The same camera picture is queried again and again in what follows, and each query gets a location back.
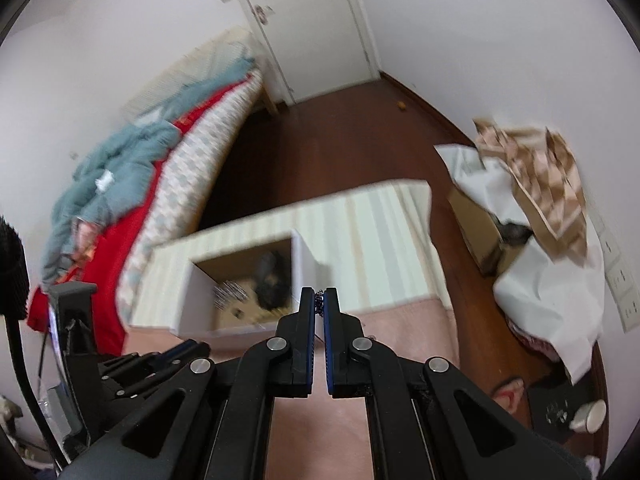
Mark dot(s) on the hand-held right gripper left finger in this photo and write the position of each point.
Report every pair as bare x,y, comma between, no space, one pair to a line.
295,340

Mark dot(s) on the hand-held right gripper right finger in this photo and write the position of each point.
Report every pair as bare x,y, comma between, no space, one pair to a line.
337,340

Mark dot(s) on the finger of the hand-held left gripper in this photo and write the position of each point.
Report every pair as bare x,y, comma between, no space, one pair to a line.
145,382
172,352

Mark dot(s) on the white cardboard box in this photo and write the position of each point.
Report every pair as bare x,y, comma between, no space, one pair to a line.
195,305

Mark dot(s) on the black smart band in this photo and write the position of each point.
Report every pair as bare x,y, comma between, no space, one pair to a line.
272,280

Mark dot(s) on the pink cloth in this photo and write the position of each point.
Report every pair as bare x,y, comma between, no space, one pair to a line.
82,240

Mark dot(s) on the striped table cloth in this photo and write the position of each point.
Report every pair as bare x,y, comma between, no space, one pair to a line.
380,240

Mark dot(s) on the white quilt tag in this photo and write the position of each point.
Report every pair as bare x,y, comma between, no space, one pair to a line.
105,181

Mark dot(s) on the brown cardboard box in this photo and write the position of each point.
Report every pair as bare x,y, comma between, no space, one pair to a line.
475,225

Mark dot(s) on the pink slipper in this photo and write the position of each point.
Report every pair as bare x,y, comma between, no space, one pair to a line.
510,392

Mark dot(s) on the teal quilt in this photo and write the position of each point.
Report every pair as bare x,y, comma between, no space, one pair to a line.
130,155

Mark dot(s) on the checkered quilt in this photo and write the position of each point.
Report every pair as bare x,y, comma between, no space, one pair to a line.
200,160

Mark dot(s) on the red patterned cloth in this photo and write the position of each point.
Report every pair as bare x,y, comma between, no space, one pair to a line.
535,345

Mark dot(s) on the white sheet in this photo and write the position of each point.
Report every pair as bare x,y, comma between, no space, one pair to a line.
545,290

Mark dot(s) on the checkered brown scarf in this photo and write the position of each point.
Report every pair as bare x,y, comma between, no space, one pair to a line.
540,180

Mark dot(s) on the white round jar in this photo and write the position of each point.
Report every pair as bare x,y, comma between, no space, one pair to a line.
590,416

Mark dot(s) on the cream quilted pad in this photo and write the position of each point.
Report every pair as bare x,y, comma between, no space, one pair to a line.
190,70

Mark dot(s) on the white door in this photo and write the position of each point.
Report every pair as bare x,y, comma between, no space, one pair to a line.
310,25

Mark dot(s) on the white wall socket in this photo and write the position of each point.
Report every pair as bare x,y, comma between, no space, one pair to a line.
607,245
630,310
618,276

